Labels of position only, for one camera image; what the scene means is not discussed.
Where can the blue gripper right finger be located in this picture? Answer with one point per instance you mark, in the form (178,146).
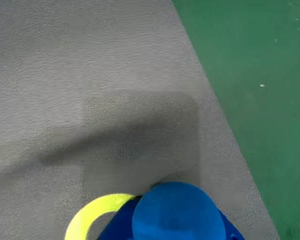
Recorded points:
(233,230)

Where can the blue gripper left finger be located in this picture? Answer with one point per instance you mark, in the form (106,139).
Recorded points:
(117,222)

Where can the blue ball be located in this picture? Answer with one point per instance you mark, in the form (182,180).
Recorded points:
(177,212)

